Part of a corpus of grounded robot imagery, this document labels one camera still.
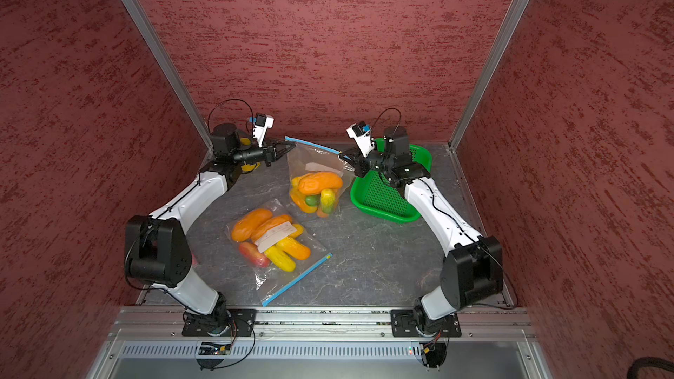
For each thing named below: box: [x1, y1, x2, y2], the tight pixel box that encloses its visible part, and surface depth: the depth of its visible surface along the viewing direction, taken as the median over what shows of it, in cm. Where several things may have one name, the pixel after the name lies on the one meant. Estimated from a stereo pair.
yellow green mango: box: [320, 188, 336, 215], surface depth 87 cm
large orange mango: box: [251, 214, 294, 244], surface depth 89 cm
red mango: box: [238, 242, 271, 268], surface depth 84 cm
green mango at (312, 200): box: [304, 194, 321, 208], surface depth 91 cm
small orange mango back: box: [289, 187, 318, 214], surface depth 95 cm
